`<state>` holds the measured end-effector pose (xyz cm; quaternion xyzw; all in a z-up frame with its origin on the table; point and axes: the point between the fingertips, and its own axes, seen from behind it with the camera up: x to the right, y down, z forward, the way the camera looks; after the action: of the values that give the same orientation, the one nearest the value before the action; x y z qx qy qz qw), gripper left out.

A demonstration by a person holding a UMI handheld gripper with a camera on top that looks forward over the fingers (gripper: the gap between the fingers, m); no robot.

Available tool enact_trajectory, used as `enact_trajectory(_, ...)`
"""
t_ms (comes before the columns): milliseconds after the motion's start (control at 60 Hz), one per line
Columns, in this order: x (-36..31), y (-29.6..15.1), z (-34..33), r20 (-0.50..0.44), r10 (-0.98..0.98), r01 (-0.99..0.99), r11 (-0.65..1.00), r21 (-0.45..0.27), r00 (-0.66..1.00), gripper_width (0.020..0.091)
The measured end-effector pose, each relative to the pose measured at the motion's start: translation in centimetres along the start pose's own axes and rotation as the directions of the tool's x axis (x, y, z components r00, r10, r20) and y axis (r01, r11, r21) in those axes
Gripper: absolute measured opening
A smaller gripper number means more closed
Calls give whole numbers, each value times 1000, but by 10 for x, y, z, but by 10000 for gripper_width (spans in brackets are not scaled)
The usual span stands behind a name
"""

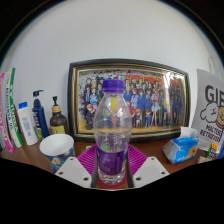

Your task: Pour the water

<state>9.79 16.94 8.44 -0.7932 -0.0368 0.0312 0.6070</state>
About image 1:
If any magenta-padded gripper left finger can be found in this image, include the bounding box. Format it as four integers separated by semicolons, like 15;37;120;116
54;144;99;189

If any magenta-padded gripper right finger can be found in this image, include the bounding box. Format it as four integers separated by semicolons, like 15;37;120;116
126;144;170;189

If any clear purple-capped water bottle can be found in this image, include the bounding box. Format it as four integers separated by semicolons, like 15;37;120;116
92;79;133;186

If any blue printed paper cup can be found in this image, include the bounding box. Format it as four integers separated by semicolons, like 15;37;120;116
38;133;76;174

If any small green box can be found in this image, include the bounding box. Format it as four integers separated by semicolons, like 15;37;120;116
83;144;96;152

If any blue tissue pack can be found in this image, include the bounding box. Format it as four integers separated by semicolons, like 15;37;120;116
162;126;200;165

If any flat round red coaster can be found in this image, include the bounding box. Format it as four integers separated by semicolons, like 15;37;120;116
90;176;134;190

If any brown yellow-label pump bottle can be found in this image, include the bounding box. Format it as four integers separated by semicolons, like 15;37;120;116
49;95;70;136

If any small snack packet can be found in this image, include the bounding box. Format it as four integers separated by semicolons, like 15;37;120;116
196;154;214;164

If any dark blue pump bottle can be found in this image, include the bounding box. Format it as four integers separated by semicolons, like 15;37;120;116
31;89;51;141

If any white blue-capped lotion bottle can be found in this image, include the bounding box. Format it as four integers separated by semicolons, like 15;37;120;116
16;101;40;147

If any small colourful puzzle cube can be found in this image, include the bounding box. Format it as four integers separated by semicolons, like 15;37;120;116
205;142;219;159

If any framed group picture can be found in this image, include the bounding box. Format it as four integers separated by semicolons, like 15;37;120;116
67;58;191;144

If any white printed paper bag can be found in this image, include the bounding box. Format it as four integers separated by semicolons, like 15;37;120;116
190;58;224;148

